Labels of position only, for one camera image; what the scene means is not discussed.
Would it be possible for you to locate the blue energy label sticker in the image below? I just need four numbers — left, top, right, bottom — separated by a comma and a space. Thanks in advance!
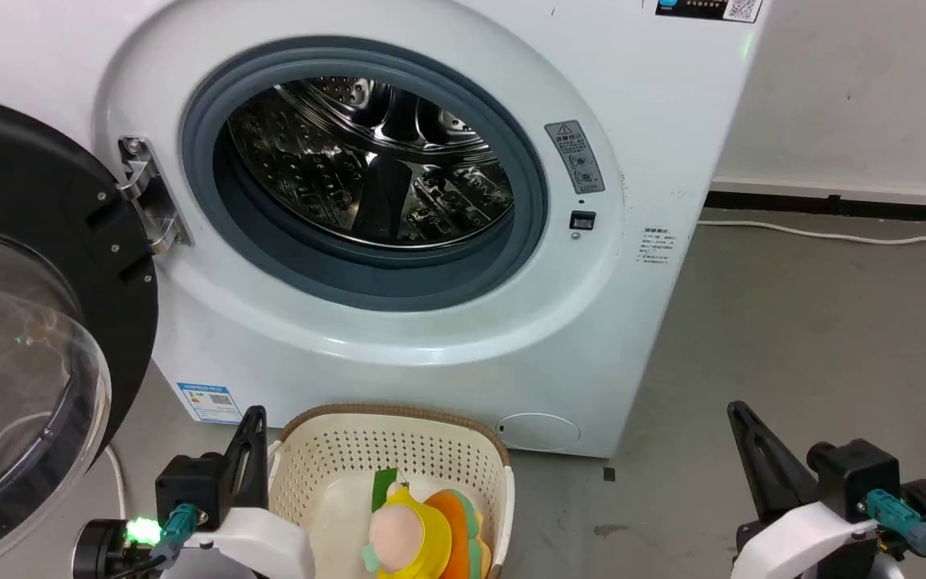
176, 382, 244, 425

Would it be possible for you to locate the black QR code sticker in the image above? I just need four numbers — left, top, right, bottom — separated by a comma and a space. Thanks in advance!
655, 0, 763, 23

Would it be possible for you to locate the teal right cable connector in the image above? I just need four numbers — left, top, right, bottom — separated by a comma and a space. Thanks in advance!
863, 488, 926, 557

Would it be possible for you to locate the round white filter cover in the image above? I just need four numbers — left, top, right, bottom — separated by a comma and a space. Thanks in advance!
497, 413, 582, 452

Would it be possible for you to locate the black washer door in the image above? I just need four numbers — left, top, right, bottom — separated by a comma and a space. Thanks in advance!
0, 92, 160, 569

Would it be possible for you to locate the yellow orange plush toy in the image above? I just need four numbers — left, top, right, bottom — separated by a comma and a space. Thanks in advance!
362, 468, 494, 579

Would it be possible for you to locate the white front-load washing machine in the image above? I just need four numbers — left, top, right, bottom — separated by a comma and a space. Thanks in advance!
0, 0, 773, 459

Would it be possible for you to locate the teal left cable connector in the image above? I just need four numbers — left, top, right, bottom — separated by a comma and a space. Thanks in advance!
158, 503, 201, 561

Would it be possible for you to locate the teal cable connector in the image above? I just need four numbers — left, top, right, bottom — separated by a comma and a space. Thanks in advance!
158, 503, 201, 561
863, 488, 926, 557

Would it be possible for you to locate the grey rubber door gasket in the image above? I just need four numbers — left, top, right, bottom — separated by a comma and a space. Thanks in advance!
181, 36, 550, 313

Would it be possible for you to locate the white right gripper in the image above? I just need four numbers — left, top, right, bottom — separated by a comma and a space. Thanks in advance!
727, 400, 888, 579

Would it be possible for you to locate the thin white cable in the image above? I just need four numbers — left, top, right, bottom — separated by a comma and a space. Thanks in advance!
105, 445, 128, 520

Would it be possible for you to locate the steel washing machine drum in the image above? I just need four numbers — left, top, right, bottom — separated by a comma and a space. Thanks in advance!
226, 76, 516, 250

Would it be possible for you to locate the white floor cable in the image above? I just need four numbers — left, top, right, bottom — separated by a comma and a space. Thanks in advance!
698, 219, 926, 245

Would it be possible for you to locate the chrome door hinge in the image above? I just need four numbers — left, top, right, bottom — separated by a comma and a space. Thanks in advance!
117, 136, 191, 257

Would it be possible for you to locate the cream perforated laundry basket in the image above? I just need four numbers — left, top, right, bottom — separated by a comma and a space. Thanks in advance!
268, 404, 516, 579

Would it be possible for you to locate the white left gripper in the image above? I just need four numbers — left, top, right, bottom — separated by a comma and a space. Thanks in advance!
162, 406, 316, 579

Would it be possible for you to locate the black baseboard strip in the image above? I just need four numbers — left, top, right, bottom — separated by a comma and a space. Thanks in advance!
704, 191, 926, 226

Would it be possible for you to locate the grey warning sticker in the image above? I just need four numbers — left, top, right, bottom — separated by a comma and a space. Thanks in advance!
544, 121, 606, 195

